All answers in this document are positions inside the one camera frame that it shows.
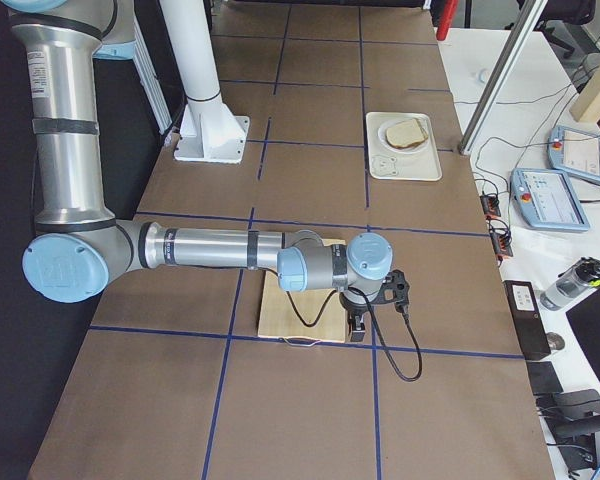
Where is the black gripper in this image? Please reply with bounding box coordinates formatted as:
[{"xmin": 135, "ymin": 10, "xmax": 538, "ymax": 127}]
[{"xmin": 340, "ymin": 293, "xmax": 369, "ymax": 343}]

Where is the white round plate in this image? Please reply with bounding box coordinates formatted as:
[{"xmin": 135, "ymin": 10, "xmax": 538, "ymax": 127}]
[{"xmin": 377, "ymin": 117, "xmax": 429, "ymax": 151}]

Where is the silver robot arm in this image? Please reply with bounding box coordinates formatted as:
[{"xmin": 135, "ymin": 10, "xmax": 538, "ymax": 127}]
[{"xmin": 7, "ymin": 1, "xmax": 408, "ymax": 341}]

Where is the wooden cutting board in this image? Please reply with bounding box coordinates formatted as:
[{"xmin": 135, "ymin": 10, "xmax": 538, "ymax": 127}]
[{"xmin": 256, "ymin": 230, "xmax": 353, "ymax": 337}]

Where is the orange connector block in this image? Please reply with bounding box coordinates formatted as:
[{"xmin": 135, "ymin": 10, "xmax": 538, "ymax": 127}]
[
  {"xmin": 489, "ymin": 227, "xmax": 513, "ymax": 261},
  {"xmin": 480, "ymin": 193, "xmax": 501, "ymax": 219}
]

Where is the black power box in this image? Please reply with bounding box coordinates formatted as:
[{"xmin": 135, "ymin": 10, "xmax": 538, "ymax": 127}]
[{"xmin": 503, "ymin": 280, "xmax": 551, "ymax": 361}]

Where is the cream bear tray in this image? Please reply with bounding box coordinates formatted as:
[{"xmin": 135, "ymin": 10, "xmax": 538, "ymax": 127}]
[{"xmin": 365, "ymin": 112, "xmax": 442, "ymax": 181}]

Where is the near blue teach pendant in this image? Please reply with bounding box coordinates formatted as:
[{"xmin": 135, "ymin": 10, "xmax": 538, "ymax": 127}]
[{"xmin": 510, "ymin": 168, "xmax": 590, "ymax": 232}]

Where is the blue teach pendant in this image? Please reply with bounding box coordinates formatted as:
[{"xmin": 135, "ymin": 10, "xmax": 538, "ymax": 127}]
[
  {"xmin": 510, "ymin": 168, "xmax": 590, "ymax": 232},
  {"xmin": 547, "ymin": 125, "xmax": 600, "ymax": 184}
]

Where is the clear water bottle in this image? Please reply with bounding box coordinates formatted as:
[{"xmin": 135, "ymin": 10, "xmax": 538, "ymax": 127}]
[{"xmin": 540, "ymin": 257, "xmax": 600, "ymax": 311}]

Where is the far blue teach pendant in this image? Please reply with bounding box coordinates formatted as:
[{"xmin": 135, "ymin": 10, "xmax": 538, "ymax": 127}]
[{"xmin": 547, "ymin": 125, "xmax": 600, "ymax": 184}]

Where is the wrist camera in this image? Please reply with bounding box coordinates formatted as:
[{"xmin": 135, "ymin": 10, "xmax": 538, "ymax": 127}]
[{"xmin": 376, "ymin": 269, "xmax": 410, "ymax": 315}]

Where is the white camera pole mount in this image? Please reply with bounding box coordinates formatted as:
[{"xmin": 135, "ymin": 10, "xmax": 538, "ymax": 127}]
[{"xmin": 160, "ymin": 0, "xmax": 250, "ymax": 164}]

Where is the aluminium frame post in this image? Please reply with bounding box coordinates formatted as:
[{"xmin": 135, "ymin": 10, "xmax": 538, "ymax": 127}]
[{"xmin": 458, "ymin": 0, "xmax": 548, "ymax": 155}]

